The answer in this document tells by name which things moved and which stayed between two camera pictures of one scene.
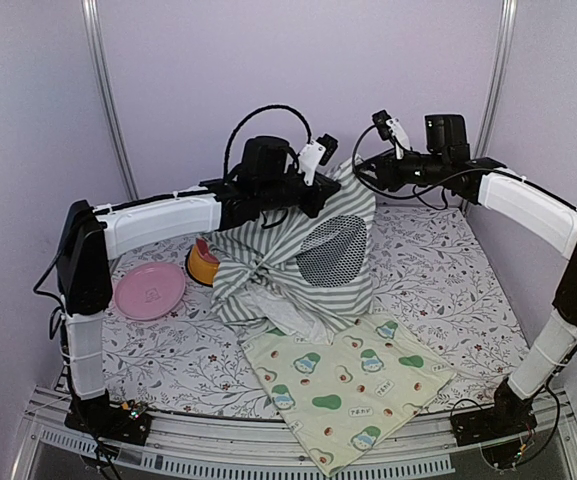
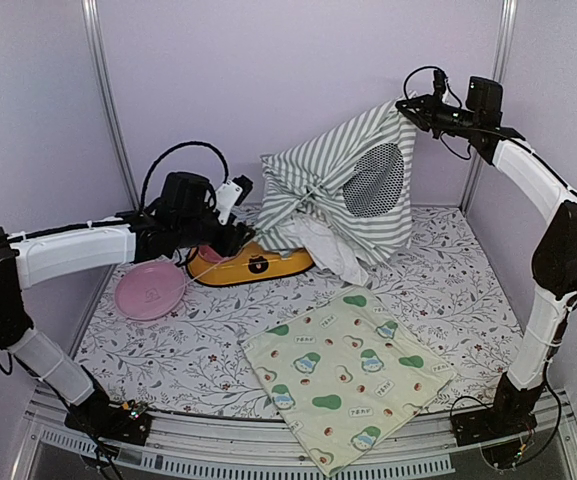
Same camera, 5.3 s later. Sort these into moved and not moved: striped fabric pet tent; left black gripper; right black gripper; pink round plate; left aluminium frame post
Moved: right black gripper; striped fabric pet tent; left black gripper
Not moved: left aluminium frame post; pink round plate
